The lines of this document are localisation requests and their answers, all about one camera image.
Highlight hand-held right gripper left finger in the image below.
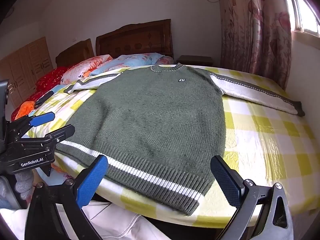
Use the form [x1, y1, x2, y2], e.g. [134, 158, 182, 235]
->
[25, 154, 109, 240]

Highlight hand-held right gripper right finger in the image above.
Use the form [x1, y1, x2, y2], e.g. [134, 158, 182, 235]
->
[210, 155, 294, 240]

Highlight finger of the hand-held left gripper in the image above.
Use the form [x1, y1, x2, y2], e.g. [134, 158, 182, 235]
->
[21, 124, 76, 151]
[10, 112, 56, 133]

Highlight green knit sweater white sleeves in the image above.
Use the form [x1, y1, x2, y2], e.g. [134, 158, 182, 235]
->
[56, 64, 305, 217]

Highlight orange cloth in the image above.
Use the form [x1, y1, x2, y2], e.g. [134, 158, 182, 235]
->
[15, 101, 35, 120]

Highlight black flat object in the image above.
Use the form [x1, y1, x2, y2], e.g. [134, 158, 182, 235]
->
[34, 91, 54, 108]

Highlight red patterned pillow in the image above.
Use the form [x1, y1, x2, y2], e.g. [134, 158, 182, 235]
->
[11, 66, 74, 120]

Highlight person's white clothing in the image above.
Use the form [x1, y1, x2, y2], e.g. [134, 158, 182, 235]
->
[0, 200, 160, 240]

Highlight bed with yellow checkered sheet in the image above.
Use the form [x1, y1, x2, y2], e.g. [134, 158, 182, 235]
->
[25, 65, 320, 228]

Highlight orange floral pillow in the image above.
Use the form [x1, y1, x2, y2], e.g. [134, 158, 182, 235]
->
[59, 54, 113, 85]

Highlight light wooden wardrobe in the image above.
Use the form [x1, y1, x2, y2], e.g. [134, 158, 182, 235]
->
[0, 37, 54, 108]

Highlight small wooden headboard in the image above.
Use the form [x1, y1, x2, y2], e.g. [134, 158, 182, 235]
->
[55, 39, 95, 67]

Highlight light blue floral quilt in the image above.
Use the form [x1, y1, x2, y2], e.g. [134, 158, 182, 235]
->
[89, 52, 165, 77]

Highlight large carved wooden headboard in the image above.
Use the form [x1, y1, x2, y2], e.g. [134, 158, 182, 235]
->
[96, 19, 174, 59]

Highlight dark wooden nightstand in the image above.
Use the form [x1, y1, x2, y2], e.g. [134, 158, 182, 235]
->
[176, 55, 214, 67]

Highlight pink floral curtain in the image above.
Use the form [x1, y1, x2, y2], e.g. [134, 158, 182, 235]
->
[215, 0, 293, 90]

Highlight window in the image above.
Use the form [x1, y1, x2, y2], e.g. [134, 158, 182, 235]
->
[285, 0, 320, 37]

